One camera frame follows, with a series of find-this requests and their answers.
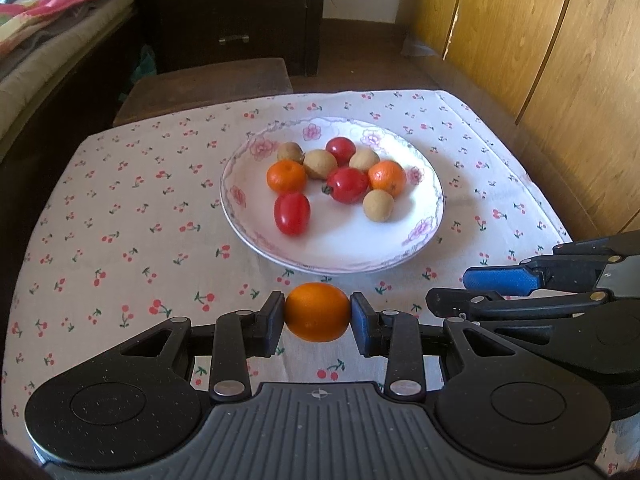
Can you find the tan longan fruit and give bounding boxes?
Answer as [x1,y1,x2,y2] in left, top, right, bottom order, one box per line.
[303,148,338,180]
[277,142,305,164]
[348,148,380,172]
[362,188,395,222]

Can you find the cherry print tablecloth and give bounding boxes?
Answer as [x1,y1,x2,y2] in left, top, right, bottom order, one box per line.
[1,90,568,453]

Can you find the wooden wardrobe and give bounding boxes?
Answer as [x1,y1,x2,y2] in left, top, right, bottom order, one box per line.
[398,0,639,238]

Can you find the dark wooden stool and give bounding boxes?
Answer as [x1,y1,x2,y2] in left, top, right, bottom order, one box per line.
[113,58,293,127]

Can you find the floral red yellow quilt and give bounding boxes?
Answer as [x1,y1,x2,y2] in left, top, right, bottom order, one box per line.
[1,0,91,58]

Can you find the dark wooden nightstand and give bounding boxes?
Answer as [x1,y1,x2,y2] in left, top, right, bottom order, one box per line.
[134,0,323,76]

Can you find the white floral ceramic plate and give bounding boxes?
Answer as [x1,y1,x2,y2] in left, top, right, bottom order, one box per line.
[220,117,444,275]

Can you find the bed with beige mattress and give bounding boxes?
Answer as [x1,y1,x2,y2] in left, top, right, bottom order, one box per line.
[1,0,134,155]

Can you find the red cherry tomato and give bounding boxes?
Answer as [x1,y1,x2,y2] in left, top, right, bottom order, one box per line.
[273,192,310,236]
[326,136,356,166]
[321,167,369,204]

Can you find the orange mandarin with stem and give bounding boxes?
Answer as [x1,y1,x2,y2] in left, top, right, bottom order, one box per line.
[368,160,407,198]

